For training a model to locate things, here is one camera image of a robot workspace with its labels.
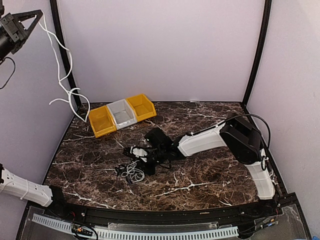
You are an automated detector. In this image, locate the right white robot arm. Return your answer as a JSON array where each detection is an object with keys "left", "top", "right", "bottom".
[{"left": 142, "top": 113, "right": 276, "bottom": 217}]

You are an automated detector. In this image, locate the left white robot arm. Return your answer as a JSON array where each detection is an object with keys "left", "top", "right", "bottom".
[{"left": 0, "top": 9, "right": 71, "bottom": 218}]

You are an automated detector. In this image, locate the right yellow plastic bin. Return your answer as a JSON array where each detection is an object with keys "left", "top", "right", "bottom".
[{"left": 126, "top": 94, "right": 157, "bottom": 122}]

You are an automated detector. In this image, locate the yellow plastic bin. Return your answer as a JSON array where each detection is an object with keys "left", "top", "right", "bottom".
[
  {"left": 88, "top": 105, "right": 117, "bottom": 138},
  {"left": 126, "top": 94, "right": 157, "bottom": 122}
]

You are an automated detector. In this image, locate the grey plastic bin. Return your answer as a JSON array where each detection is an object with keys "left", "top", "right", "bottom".
[{"left": 106, "top": 99, "right": 138, "bottom": 130}]

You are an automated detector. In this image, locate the left yellow plastic bin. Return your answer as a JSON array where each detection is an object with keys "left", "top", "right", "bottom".
[{"left": 88, "top": 105, "right": 117, "bottom": 138}]

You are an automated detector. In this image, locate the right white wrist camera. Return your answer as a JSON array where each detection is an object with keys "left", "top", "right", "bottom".
[{"left": 123, "top": 146, "right": 156, "bottom": 162}]

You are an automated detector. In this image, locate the left black frame post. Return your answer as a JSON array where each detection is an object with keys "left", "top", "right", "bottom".
[{"left": 49, "top": 0, "right": 83, "bottom": 107}]

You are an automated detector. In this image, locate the black frame post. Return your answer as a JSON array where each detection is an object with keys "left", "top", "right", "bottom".
[
  {"left": 49, "top": 0, "right": 83, "bottom": 107},
  {"left": 242, "top": 0, "right": 272, "bottom": 107}
]

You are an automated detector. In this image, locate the black front rail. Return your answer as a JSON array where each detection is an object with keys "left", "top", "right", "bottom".
[{"left": 44, "top": 193, "right": 298, "bottom": 226}]

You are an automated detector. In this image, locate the white slotted cable duct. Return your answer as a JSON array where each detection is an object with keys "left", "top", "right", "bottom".
[{"left": 32, "top": 214, "right": 239, "bottom": 240}]

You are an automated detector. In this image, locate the right black frame post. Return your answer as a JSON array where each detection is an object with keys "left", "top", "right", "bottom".
[{"left": 242, "top": 0, "right": 272, "bottom": 107}]

